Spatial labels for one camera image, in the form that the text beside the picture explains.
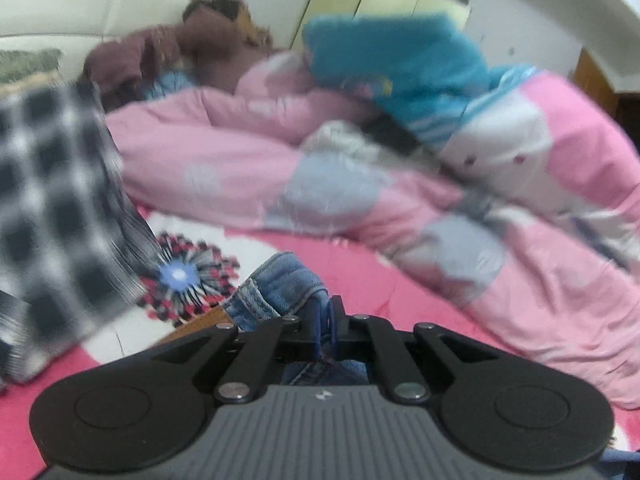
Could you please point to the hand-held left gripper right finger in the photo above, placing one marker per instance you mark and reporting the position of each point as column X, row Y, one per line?
column 336, row 327

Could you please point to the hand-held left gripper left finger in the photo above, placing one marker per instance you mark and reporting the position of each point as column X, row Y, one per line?
column 320, row 332

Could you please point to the blue denim jeans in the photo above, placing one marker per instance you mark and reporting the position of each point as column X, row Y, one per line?
column 280, row 280

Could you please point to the pink floral bed sheet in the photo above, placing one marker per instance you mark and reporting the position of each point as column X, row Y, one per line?
column 425, row 310

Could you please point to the pink patchwork duvet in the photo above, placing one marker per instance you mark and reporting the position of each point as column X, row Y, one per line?
column 350, row 185

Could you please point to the white knitted cloth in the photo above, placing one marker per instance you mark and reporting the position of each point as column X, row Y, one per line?
column 345, row 142

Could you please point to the black garment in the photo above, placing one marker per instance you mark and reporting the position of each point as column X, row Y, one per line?
column 395, row 132

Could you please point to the teal pillow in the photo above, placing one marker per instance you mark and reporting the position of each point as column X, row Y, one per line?
column 400, row 60

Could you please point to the black white plaid shirt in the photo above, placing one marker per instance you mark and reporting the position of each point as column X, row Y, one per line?
column 50, row 210

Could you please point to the brown plush toy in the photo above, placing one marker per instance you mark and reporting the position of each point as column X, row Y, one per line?
column 215, row 50

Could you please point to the wooden door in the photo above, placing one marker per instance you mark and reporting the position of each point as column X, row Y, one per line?
column 592, row 80

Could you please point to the grey green pillow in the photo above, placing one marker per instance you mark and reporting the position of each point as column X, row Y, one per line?
column 25, row 62

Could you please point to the white padded headboard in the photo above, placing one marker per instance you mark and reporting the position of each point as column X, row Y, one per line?
column 75, row 5

